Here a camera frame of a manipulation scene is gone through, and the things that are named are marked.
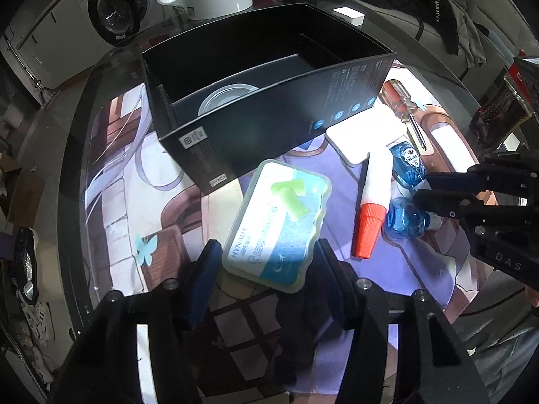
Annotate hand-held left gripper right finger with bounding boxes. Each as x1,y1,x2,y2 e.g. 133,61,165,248
314,239,491,404

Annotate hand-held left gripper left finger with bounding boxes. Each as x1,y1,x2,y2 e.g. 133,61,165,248
50,240,224,404

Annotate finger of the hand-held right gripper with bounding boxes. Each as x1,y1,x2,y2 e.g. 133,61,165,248
427,147,539,196
412,189,539,236

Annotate blue correction tape dispenser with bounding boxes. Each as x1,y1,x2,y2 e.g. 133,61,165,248
385,197,443,241
389,142,428,187

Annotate white glue bottle red cap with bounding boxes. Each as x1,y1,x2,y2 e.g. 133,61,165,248
351,141,397,259

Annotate orange handle screwdriver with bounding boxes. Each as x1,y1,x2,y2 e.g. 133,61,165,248
381,80,431,153

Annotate white case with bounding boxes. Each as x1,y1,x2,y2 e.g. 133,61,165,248
326,103,407,167

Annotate black cardboard box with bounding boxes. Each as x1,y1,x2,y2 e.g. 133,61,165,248
140,3,397,196

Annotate printed table mat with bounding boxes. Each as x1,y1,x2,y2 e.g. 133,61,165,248
84,63,493,404

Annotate black red package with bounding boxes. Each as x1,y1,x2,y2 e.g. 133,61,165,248
469,55,539,149

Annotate person's grey clothing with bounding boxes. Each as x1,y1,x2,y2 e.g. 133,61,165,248
457,315,539,404

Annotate grey cloth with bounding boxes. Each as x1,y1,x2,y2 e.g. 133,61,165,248
455,6,489,68

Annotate silver round disc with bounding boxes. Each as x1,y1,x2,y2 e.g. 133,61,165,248
198,84,259,124

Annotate dark bag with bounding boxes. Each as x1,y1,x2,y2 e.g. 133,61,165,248
12,227,41,304

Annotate small white adapter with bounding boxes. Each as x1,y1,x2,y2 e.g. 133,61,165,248
332,7,365,27

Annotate brown cardboard box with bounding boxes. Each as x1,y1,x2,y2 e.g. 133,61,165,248
6,168,45,225

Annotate white washing machine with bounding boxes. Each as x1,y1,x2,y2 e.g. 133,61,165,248
69,0,169,47

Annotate white kitchen cabinet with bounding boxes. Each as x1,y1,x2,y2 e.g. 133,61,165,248
0,0,106,91

